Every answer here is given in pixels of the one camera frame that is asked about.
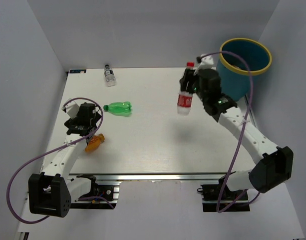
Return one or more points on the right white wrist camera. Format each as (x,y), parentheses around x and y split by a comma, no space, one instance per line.
(204,62)

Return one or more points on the green plastic bottle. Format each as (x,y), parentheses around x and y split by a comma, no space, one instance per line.
(119,108)

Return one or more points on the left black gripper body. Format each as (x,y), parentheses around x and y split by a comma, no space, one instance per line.
(70,121)

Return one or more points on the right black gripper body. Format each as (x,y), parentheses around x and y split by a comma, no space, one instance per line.
(200,93)

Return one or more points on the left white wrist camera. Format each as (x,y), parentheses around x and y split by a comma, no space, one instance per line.
(71,108)

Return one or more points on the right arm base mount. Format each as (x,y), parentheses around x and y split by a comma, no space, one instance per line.
(210,193)

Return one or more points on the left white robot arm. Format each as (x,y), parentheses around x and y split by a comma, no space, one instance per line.
(51,192)

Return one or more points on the teal bin with yellow rim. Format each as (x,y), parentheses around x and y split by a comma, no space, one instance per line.
(235,82)

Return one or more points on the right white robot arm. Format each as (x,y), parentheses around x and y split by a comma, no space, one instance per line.
(273,164)

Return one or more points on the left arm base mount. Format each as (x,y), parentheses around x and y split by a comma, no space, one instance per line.
(103,194)

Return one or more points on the clear bottle with black label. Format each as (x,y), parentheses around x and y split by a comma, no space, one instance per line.
(110,79)

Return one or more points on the red label water bottle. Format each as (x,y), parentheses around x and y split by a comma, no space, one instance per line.
(184,97)

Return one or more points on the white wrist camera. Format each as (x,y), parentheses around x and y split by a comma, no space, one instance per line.
(71,108)
(204,62)

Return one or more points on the blue label sticker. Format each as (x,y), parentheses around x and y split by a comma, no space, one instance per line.
(77,71)

